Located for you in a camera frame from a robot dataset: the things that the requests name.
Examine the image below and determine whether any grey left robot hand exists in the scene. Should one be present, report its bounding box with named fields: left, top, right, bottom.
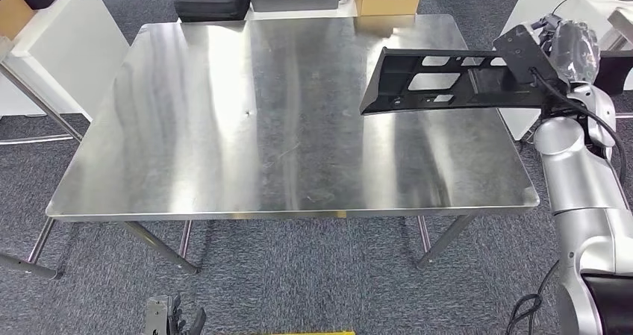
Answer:
left=168, top=295, right=208, bottom=335

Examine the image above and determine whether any dark grey bag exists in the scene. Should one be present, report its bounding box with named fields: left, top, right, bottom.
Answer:
left=593, top=49, right=633, bottom=96

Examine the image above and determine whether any black zip case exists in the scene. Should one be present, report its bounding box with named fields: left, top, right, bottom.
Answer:
left=174, top=0, right=252, bottom=23

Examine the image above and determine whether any steel workbench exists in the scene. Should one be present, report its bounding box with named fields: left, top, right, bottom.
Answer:
left=45, top=13, right=541, bottom=275

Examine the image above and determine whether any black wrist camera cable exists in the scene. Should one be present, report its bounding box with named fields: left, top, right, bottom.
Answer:
left=528, top=67, right=629, bottom=186

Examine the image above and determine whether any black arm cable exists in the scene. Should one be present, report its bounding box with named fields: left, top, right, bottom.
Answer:
left=505, top=260, right=560, bottom=335

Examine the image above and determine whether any black plastic car part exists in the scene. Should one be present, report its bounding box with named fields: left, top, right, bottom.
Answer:
left=359, top=46, right=550, bottom=116

